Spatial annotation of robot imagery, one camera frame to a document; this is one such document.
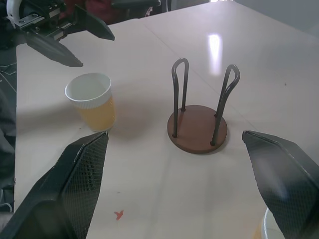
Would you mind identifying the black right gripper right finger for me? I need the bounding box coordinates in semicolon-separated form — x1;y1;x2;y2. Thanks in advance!
242;130;319;239

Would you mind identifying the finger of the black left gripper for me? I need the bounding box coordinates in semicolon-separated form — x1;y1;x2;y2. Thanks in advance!
72;4;116;42
25;31;84;68

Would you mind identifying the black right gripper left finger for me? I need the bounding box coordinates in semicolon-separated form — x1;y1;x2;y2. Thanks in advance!
0;131;110;239

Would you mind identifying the orange and white paper cup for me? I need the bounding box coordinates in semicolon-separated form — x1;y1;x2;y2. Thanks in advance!
252;207;286;239
64;72;117;133

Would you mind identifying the wooden base wire cup holder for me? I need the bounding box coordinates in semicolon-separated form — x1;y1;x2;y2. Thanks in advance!
166;57;241;155

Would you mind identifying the red fabric item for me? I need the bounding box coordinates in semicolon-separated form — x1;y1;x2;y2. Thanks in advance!
84;0;131;25

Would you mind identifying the black chair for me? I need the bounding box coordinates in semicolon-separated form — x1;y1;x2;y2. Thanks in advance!
110;0;163;18

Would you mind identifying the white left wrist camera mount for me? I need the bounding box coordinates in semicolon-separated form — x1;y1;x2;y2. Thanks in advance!
5;0;25;28

